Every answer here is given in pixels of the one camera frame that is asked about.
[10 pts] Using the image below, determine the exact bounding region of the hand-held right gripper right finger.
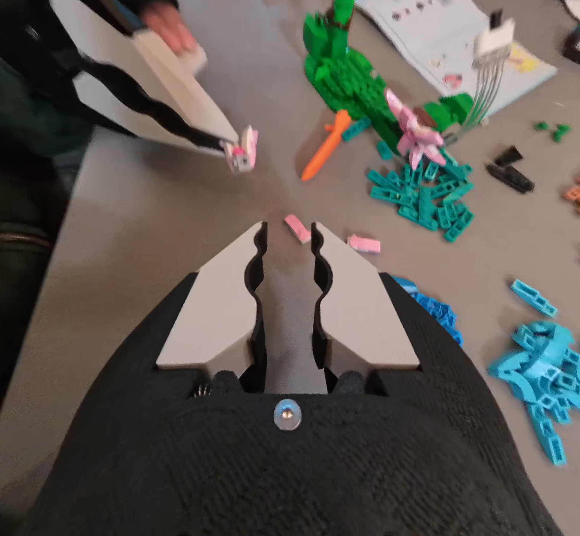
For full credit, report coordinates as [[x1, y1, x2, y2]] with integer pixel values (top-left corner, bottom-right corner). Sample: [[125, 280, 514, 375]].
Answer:
[[311, 221, 421, 380]]

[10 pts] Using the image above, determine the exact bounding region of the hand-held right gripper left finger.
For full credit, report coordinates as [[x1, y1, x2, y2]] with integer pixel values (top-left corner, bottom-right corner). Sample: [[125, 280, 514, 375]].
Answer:
[[155, 221, 268, 380]]

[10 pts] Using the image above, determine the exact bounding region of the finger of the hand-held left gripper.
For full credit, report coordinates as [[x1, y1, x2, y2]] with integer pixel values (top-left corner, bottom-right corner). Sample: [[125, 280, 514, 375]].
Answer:
[[72, 69, 226, 157], [45, 0, 240, 146]]

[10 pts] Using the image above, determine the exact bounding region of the small pink lego assembly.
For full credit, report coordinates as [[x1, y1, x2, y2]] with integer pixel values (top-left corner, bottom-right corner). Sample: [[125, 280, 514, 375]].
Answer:
[[224, 126, 259, 174]]

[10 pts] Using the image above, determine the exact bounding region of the pink lego plate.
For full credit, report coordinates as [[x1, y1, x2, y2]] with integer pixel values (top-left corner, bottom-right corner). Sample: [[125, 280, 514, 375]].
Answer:
[[284, 213, 312, 244], [346, 233, 381, 254]]

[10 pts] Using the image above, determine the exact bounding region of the pile of blue lego pieces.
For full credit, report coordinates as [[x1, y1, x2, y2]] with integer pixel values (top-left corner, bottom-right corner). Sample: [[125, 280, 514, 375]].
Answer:
[[391, 275, 464, 347]]

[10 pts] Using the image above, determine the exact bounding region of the pile of teal lego pieces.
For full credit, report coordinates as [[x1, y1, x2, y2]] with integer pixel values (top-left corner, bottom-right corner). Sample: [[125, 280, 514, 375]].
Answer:
[[366, 149, 475, 243]]

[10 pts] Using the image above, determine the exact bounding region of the green lego plant build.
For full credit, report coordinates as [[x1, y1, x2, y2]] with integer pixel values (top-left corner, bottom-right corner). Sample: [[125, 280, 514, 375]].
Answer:
[[303, 0, 474, 156]]

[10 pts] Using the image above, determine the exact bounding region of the single light blue lego plate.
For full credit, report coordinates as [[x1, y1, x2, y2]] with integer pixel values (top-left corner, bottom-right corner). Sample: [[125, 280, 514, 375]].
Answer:
[[510, 278, 558, 318]]

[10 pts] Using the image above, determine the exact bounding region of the long teal lego plate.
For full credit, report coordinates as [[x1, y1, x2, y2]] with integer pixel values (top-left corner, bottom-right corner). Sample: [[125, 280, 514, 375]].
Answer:
[[341, 116, 372, 143]]

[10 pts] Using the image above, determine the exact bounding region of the pink lego flower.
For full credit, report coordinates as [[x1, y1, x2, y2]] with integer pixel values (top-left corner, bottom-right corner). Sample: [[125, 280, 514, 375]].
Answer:
[[384, 88, 447, 170]]

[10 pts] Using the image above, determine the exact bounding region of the long black lego piece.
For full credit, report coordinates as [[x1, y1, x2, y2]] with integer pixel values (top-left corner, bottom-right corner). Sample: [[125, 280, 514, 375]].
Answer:
[[486, 162, 535, 194]]

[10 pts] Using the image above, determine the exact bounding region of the orange brown lego piece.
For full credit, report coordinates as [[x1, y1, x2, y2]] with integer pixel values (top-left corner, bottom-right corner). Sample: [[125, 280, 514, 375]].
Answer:
[[563, 178, 580, 215]]

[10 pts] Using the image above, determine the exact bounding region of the lego instruction booklet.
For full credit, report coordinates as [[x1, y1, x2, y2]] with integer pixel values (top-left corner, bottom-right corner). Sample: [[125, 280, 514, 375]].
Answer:
[[299, 0, 558, 120]]

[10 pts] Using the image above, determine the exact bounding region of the person's left hand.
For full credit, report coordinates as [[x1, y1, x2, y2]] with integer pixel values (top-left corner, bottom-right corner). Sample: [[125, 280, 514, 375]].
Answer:
[[141, 1, 198, 55]]

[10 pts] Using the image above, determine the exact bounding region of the orange brick separator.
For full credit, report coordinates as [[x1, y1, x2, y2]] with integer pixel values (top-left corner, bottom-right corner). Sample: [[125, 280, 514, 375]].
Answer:
[[300, 109, 352, 182]]

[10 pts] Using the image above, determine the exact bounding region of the pile of light blue pieces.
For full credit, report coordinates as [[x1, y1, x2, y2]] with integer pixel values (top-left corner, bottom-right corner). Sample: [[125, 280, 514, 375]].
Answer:
[[487, 321, 580, 466]]

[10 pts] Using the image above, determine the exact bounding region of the person's dark clothing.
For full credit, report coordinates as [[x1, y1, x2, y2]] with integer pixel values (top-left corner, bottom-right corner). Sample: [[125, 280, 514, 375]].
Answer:
[[0, 60, 96, 410]]

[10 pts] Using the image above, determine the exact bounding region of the dark object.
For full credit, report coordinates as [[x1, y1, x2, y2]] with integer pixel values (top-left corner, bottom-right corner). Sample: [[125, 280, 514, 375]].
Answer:
[[563, 24, 580, 65]]

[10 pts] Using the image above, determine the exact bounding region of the white connector with grey wires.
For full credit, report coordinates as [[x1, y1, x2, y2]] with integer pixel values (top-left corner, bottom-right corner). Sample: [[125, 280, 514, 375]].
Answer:
[[458, 10, 517, 131]]

